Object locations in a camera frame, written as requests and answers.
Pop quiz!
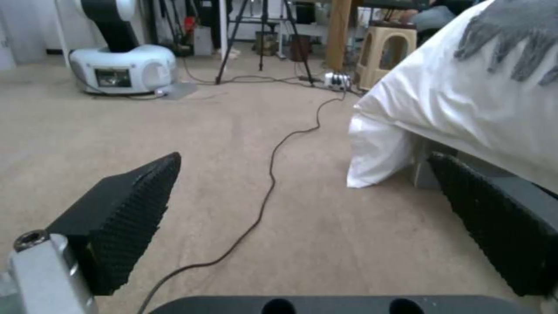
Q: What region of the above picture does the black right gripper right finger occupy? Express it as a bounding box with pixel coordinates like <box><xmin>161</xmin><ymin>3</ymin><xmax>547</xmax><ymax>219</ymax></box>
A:
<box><xmin>426</xmin><ymin>151</ymin><xmax>558</xmax><ymax>297</ymax></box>

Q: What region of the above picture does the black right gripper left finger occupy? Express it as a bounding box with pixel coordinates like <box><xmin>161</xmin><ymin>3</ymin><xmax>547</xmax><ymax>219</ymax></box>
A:
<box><xmin>0</xmin><ymin>151</ymin><xmax>182</xmax><ymax>314</ymax></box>

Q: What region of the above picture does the dark brown small bin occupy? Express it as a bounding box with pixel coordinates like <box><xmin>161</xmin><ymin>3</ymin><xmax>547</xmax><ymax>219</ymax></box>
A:
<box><xmin>289</xmin><ymin>34</ymin><xmax>313</xmax><ymax>62</ymax></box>

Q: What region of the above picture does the white bed sheet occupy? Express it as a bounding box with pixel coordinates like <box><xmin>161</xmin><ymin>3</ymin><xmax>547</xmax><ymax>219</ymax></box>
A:
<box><xmin>346</xmin><ymin>0</ymin><xmax>558</xmax><ymax>194</ymax></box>

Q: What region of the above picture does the grey fringed blanket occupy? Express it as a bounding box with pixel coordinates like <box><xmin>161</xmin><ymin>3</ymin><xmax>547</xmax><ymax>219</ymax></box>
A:
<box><xmin>454</xmin><ymin>0</ymin><xmax>558</xmax><ymax>86</ymax></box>

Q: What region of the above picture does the beige plastic stool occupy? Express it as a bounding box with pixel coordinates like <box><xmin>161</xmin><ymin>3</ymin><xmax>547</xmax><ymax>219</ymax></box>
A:
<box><xmin>355</xmin><ymin>20</ymin><xmax>419</xmax><ymax>90</ymax></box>

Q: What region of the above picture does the white power strip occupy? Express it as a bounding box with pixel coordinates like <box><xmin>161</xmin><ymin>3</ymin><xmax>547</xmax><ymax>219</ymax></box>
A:
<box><xmin>323</xmin><ymin>72</ymin><xmax>352</xmax><ymax>91</ymax></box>

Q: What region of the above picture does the person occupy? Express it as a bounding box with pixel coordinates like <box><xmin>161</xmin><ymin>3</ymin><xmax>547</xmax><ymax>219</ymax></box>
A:
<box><xmin>384</xmin><ymin>0</ymin><xmax>493</xmax><ymax>31</ymax></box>

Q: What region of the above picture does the dark floor cable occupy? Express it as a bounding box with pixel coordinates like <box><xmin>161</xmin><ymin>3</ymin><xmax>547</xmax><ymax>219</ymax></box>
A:
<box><xmin>138</xmin><ymin>87</ymin><xmax>350</xmax><ymax>314</ymax></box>

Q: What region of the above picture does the black camera tripod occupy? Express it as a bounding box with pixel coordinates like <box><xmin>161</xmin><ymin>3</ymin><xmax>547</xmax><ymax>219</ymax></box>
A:
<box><xmin>215</xmin><ymin>0</ymin><xmax>316</xmax><ymax>87</ymax></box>

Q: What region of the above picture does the wooden post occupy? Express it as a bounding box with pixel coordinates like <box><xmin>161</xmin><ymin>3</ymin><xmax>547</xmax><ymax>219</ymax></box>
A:
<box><xmin>325</xmin><ymin>0</ymin><xmax>359</xmax><ymax>71</ymax></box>

